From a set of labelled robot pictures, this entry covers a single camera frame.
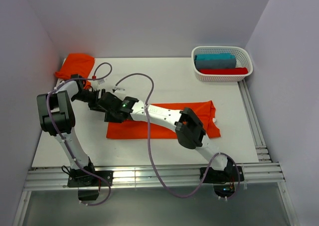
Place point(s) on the white plastic basket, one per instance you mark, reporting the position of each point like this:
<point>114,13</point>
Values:
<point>242,57</point>

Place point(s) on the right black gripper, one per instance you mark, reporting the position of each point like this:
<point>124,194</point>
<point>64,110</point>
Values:
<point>108,117</point>

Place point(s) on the teal rolled t-shirt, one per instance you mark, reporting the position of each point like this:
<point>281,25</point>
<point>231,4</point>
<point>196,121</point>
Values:
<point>217,56</point>

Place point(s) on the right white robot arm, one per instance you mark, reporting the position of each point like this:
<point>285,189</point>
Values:
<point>190,123</point>

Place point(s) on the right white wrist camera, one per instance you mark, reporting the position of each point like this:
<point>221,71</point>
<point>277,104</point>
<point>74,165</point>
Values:
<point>115,88</point>

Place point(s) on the grey rolled t-shirt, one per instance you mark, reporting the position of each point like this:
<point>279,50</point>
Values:
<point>215,64</point>

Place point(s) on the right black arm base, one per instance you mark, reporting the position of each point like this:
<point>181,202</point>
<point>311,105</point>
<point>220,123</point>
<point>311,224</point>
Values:
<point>224,182</point>

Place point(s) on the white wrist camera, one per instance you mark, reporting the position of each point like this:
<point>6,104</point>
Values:
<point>101,81</point>
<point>115,88</point>

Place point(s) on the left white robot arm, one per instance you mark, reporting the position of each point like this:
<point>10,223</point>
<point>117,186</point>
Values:
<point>57,118</point>

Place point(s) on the red rolled t-shirt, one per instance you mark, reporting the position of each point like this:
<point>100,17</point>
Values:
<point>227,71</point>

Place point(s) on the aluminium rail frame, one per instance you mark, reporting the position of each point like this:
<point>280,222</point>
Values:
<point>264,172</point>

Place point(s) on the crumpled orange t-shirt pile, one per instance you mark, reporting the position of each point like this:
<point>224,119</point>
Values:
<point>76,63</point>

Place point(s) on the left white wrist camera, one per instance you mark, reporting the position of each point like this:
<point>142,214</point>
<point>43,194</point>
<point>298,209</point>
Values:
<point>101,81</point>

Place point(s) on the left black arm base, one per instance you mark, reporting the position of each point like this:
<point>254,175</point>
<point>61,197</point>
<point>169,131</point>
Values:
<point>88,185</point>

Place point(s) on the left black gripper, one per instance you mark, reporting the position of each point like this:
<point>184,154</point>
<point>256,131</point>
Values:
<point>93,106</point>

